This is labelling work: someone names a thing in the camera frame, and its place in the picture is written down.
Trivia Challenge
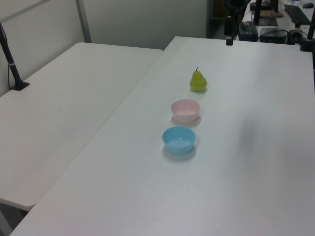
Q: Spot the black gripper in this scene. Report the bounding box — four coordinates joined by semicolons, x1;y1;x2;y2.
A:
224;0;248;47

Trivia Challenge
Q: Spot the green pear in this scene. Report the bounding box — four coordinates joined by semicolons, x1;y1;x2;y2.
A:
189;66;208;93

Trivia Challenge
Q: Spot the pink plastic bowl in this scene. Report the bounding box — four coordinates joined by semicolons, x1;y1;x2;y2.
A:
171;99;200;123

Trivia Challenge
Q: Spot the blue plastic bowl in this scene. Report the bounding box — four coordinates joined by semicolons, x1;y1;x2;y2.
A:
162;126;196;155

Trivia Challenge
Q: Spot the green and black device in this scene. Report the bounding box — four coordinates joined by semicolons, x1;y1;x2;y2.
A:
239;21;259;41

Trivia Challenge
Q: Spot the black monitor stand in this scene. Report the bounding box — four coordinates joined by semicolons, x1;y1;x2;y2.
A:
254;0;279;27

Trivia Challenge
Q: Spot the black electronics box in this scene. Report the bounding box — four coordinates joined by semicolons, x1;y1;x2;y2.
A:
260;27;288;44

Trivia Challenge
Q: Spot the black keyboard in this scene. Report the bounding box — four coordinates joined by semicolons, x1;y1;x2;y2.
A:
283;4;312;25

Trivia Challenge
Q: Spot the black clamp stand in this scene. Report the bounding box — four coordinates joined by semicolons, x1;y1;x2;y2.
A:
299;19;315;53

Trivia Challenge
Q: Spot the white side table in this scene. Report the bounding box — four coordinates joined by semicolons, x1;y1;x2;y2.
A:
0;42;164;207

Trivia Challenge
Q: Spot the grey partition post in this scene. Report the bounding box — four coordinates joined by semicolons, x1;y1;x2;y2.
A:
75;0;92;44

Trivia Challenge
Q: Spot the black camera pole with base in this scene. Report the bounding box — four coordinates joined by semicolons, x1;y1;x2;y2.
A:
0;21;31;92

